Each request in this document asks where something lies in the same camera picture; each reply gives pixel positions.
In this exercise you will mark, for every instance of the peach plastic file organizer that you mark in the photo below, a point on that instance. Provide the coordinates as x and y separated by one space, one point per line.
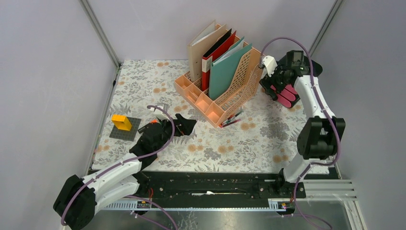
243 85

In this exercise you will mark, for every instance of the left aluminium frame post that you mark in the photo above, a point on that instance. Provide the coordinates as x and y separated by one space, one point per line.
100 32

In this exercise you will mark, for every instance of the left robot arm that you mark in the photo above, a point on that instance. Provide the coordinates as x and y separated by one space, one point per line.
82 197

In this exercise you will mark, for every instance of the teal file folder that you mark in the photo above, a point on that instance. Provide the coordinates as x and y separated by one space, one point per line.
224 68

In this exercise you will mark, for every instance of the orange gel pen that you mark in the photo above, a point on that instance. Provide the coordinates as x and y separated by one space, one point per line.
227 120

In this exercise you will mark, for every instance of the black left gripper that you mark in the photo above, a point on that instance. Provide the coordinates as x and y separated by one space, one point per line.
186 127

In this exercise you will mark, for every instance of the magenta gel pen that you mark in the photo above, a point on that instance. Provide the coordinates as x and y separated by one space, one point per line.
230 123

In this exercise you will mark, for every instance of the grey slotted cable duct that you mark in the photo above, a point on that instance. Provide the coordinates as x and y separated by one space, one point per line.
199 204

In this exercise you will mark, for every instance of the yellow building block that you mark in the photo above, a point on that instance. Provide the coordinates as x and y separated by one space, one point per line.
121 122

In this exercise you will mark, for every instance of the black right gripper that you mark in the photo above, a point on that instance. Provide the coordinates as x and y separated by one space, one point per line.
267 81

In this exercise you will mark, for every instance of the beige file binder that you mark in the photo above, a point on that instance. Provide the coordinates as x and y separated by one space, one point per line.
204 40

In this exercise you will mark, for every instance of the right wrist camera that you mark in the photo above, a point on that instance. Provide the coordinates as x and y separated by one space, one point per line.
269 65

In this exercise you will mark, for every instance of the orange cap black highlighter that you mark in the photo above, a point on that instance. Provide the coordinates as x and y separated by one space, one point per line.
145 127

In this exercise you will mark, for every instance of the aluminium frame post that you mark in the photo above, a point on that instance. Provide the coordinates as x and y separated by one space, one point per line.
322 29
100 32

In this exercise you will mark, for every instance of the right aluminium frame post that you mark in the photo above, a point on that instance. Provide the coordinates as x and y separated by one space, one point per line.
322 29

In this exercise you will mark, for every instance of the green gel pen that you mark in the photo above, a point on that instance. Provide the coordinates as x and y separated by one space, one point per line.
238 113

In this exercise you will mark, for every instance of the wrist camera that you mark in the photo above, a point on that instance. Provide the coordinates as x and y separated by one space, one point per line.
269 65
158 113

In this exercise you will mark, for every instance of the floral tablecloth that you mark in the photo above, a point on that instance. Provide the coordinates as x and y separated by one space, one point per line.
263 140

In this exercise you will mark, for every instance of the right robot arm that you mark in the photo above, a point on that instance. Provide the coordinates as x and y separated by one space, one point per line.
319 138

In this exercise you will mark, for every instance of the black pink drawer unit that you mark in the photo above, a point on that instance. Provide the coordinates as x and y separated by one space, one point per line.
288 97

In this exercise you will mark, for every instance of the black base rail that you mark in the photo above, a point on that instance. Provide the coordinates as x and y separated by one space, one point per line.
177 185

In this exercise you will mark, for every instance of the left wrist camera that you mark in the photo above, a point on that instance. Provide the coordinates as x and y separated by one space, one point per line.
158 113

